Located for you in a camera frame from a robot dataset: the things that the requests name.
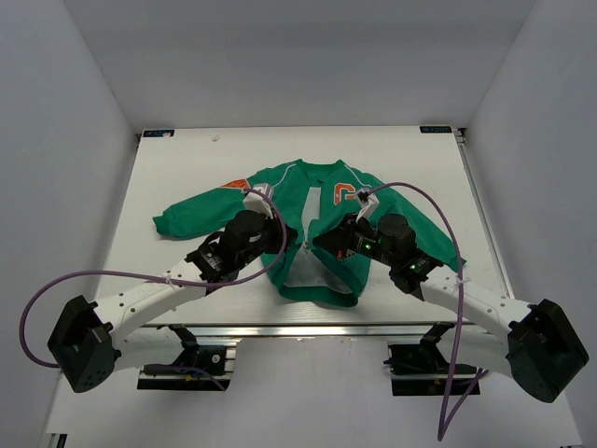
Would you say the aluminium table rail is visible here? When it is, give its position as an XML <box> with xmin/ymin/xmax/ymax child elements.
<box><xmin>452</xmin><ymin>128</ymin><xmax>515</xmax><ymax>299</ymax></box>
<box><xmin>139</xmin><ymin>321</ymin><xmax>491</xmax><ymax>341</ymax></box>

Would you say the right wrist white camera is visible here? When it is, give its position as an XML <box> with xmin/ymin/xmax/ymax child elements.
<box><xmin>355</xmin><ymin>189</ymin><xmax>380</xmax><ymax>222</ymax></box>

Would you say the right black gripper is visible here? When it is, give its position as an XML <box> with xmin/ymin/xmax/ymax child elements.
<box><xmin>312</xmin><ymin>213</ymin><xmax>396</xmax><ymax>268</ymax></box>

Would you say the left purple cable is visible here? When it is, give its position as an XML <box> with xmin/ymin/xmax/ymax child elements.
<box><xmin>19</xmin><ymin>188</ymin><xmax>289</xmax><ymax>392</ymax></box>

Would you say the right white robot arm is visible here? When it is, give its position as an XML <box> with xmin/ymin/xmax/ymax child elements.
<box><xmin>313</xmin><ymin>214</ymin><xmax>589</xmax><ymax>403</ymax></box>

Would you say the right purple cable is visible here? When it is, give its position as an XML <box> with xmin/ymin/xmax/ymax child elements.
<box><xmin>356</xmin><ymin>181</ymin><xmax>491</xmax><ymax>442</ymax></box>

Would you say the blue corner label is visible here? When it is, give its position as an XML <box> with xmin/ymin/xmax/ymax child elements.
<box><xmin>142</xmin><ymin>129</ymin><xmax>174</xmax><ymax>138</ymax></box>
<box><xmin>419</xmin><ymin>125</ymin><xmax>452</xmax><ymax>134</ymax></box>

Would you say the wrist white camera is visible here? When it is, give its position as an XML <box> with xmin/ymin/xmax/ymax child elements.
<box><xmin>243</xmin><ymin>183</ymin><xmax>274</xmax><ymax>218</ymax></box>
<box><xmin>355</xmin><ymin>189</ymin><xmax>380</xmax><ymax>222</ymax></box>

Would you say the purple cable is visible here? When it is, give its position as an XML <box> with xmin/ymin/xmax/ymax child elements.
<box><xmin>19</xmin><ymin>188</ymin><xmax>289</xmax><ymax>392</ymax></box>
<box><xmin>356</xmin><ymin>181</ymin><xmax>491</xmax><ymax>442</ymax></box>

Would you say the left blue corner label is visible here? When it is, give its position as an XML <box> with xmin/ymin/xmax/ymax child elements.
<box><xmin>142</xmin><ymin>129</ymin><xmax>174</xmax><ymax>138</ymax></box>

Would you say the right blue corner label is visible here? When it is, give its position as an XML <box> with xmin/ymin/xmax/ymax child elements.
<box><xmin>419</xmin><ymin>125</ymin><xmax>452</xmax><ymax>134</ymax></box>

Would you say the aluminium table front rail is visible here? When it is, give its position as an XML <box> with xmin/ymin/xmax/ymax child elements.
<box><xmin>139</xmin><ymin>321</ymin><xmax>491</xmax><ymax>341</ymax></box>

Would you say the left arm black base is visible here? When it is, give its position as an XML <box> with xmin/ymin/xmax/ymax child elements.
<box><xmin>129</xmin><ymin>324</ymin><xmax>238</xmax><ymax>392</ymax></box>

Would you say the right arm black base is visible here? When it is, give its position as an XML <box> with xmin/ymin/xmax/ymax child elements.
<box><xmin>383</xmin><ymin>322</ymin><xmax>455</xmax><ymax>397</ymax></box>

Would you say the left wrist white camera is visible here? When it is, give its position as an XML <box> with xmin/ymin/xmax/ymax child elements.
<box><xmin>243</xmin><ymin>183</ymin><xmax>274</xmax><ymax>218</ymax></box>

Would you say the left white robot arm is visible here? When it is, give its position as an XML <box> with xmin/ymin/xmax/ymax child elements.
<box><xmin>48</xmin><ymin>210</ymin><xmax>297</xmax><ymax>393</ymax></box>

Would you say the aluminium table right rail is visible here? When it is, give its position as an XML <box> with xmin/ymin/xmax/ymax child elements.
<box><xmin>452</xmin><ymin>128</ymin><xmax>515</xmax><ymax>299</ymax></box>

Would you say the green zip-up jacket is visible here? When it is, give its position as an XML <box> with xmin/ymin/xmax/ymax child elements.
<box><xmin>153</xmin><ymin>160</ymin><xmax>459</xmax><ymax>308</ymax></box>

